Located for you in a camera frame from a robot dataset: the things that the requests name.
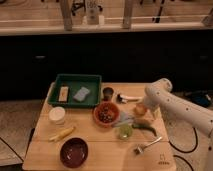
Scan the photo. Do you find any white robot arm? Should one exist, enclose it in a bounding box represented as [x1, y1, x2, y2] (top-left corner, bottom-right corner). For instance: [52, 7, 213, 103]
[142, 78, 213, 136]

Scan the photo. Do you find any dark maroon bowl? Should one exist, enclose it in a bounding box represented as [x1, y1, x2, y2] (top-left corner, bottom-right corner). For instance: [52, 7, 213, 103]
[60, 137, 88, 169]

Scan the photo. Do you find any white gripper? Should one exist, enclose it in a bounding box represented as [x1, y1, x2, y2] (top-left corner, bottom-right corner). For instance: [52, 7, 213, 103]
[142, 96, 159, 119]

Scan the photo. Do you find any blue sponge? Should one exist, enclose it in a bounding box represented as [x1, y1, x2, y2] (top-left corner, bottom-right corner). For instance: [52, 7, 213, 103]
[73, 87, 90, 102]

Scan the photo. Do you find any green small cup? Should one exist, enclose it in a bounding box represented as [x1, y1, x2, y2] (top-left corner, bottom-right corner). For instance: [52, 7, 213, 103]
[118, 124, 133, 140]

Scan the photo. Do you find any silver fork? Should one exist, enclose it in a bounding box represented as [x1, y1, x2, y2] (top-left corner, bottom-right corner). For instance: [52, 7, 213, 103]
[134, 137, 161, 155]

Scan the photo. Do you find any yellow corn cob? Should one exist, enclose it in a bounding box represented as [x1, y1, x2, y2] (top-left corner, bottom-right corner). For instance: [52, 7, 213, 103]
[49, 126, 75, 142]

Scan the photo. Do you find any grey cloth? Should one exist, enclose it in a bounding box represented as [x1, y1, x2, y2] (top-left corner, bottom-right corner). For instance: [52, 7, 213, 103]
[113, 111, 134, 127]

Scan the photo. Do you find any dark paper cup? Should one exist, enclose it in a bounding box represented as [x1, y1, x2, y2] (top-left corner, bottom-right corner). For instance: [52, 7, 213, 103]
[103, 87, 114, 101]

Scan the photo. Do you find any orange bowl with grapes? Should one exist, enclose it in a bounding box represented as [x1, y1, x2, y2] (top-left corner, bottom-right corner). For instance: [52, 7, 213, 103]
[93, 101, 120, 128]

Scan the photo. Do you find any green plastic tray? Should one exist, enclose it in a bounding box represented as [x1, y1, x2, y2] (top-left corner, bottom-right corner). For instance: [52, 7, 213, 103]
[48, 74, 102, 108]

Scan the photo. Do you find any black power cable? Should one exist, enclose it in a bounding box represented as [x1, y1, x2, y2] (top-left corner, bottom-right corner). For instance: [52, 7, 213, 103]
[168, 126, 200, 154]

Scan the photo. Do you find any tan wooden block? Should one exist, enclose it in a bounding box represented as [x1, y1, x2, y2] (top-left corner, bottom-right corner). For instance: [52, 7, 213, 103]
[59, 86, 69, 102]

